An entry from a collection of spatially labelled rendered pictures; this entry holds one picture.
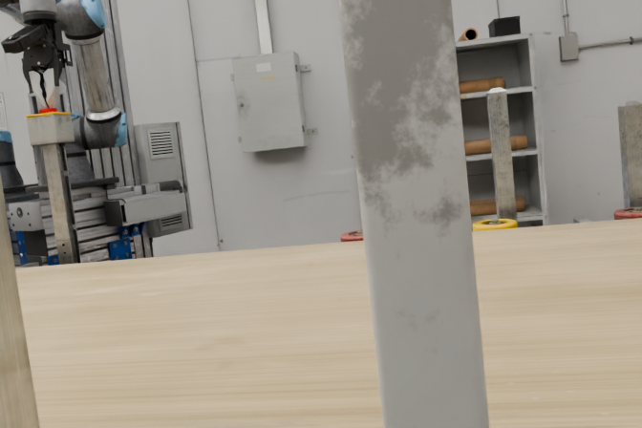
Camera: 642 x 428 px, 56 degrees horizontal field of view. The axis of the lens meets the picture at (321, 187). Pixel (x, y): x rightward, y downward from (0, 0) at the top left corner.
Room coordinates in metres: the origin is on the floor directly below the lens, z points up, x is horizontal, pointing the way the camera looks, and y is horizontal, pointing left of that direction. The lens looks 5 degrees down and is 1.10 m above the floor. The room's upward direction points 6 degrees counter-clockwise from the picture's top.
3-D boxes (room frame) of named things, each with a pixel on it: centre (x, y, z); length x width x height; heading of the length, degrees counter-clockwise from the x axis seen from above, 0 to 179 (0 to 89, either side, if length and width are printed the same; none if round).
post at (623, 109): (1.18, -0.62, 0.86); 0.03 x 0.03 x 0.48; 80
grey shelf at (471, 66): (3.67, -0.87, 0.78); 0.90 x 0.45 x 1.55; 83
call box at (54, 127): (1.38, 0.60, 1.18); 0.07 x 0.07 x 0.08; 80
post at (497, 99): (1.22, -0.37, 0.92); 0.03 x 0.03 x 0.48; 80
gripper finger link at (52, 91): (1.41, 0.58, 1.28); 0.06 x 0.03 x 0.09; 170
